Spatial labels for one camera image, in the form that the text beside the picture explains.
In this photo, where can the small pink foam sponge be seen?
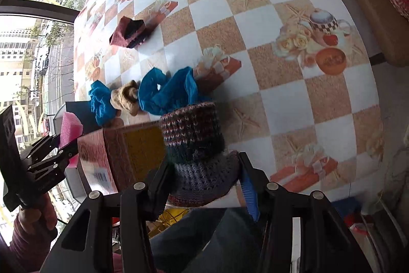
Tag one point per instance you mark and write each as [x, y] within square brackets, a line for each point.
[71, 130]

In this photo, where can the brown wooden chair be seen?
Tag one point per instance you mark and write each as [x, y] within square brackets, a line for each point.
[390, 29]

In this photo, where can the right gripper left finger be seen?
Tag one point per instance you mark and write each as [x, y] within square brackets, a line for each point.
[85, 244]

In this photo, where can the person leg in jeans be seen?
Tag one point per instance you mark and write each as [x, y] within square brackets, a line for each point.
[209, 240]

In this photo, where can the purple knitted bootie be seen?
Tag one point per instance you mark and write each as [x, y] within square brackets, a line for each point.
[195, 147]

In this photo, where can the beige sock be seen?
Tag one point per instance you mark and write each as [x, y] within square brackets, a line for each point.
[125, 98]

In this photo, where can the pink fleece bootie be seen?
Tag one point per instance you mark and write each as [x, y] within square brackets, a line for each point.
[129, 33]

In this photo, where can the red patterned carton box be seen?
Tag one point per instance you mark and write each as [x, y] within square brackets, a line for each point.
[114, 159]

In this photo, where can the blue shoe cover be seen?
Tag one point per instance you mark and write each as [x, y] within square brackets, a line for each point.
[159, 94]
[100, 104]

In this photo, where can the checkered patterned tablecloth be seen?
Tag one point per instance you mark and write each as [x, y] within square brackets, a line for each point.
[293, 80]

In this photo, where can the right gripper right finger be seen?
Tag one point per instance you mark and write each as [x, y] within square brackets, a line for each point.
[326, 245]

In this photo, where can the yellow wire basket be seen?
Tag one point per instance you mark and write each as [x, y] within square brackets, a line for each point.
[170, 216]

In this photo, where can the left hand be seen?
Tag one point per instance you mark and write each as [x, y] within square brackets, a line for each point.
[29, 218]

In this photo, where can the grey open cardboard box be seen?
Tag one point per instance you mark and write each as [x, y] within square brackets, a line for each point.
[75, 177]

